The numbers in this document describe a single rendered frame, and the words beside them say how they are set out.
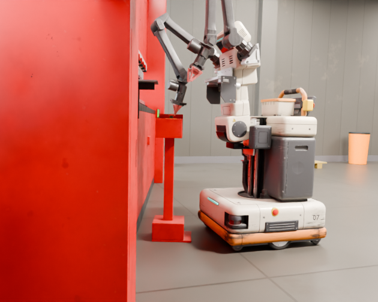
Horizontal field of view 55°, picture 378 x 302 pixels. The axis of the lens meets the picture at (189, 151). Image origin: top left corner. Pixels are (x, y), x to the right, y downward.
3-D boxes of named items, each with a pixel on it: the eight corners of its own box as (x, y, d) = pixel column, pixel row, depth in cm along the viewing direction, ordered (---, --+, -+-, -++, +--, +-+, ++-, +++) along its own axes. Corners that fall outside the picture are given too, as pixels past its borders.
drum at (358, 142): (358, 162, 736) (360, 132, 730) (372, 164, 699) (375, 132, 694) (342, 162, 724) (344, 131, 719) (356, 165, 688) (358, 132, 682)
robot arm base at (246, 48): (258, 45, 207) (248, 48, 218) (248, 35, 205) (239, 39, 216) (249, 57, 206) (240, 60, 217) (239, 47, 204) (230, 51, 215)
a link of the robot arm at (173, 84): (189, 74, 235) (183, 78, 243) (173, 69, 231) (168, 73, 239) (186, 91, 233) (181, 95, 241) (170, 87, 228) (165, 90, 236)
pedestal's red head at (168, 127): (182, 138, 224) (182, 109, 223) (155, 137, 224) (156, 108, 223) (182, 136, 244) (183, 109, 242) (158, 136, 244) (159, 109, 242)
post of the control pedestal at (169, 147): (172, 220, 236) (174, 137, 231) (163, 220, 236) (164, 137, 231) (173, 217, 242) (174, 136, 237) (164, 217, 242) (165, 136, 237)
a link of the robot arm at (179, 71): (161, 17, 231) (155, 24, 240) (153, 20, 228) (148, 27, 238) (192, 78, 235) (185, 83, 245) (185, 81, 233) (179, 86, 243)
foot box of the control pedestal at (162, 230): (191, 242, 230) (191, 224, 229) (151, 241, 230) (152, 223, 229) (191, 232, 250) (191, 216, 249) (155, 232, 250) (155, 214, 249)
